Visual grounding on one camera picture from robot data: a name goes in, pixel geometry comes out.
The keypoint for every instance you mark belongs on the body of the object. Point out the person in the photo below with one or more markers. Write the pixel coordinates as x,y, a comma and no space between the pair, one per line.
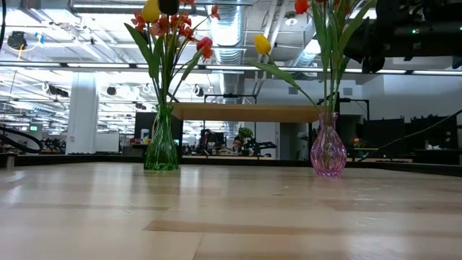
237,144

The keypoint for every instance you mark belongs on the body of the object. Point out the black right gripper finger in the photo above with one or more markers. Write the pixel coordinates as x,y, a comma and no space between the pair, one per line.
361,43

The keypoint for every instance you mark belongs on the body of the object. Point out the red artificial tulip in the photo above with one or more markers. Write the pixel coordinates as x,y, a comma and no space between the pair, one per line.
204,45

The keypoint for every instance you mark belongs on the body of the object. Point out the wooden shelf black legs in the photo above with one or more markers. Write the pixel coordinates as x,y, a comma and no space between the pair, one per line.
234,112

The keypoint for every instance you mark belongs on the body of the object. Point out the black background robot arm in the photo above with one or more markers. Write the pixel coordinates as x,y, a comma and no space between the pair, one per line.
261,146

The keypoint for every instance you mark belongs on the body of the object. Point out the green potted plant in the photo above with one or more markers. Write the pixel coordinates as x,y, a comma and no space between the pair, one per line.
246,132

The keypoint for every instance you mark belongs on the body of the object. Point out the black storage rack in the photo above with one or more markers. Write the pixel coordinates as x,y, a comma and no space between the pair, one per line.
433,130

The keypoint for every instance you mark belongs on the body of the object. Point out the yellow artificial tulip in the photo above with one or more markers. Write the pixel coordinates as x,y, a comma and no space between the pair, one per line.
150,11
262,44

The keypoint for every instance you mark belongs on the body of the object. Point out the white bottle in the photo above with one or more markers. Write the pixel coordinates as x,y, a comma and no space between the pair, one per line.
144,134

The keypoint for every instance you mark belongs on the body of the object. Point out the orange artificial flower bunch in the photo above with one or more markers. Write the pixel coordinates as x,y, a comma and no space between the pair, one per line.
182,21
301,5

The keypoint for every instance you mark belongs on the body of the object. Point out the pink glass vase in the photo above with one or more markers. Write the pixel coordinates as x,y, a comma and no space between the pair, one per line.
327,151

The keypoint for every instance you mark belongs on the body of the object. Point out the white square column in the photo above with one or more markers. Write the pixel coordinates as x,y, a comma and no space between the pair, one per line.
83,115

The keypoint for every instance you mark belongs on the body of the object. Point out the black computer monitor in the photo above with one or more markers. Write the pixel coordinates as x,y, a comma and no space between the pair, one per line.
140,122

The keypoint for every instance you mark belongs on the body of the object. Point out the green glass vase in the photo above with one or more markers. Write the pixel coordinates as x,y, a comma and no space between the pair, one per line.
161,151

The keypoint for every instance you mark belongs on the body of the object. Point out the black ceiling device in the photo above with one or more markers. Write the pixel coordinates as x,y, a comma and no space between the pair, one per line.
17,39

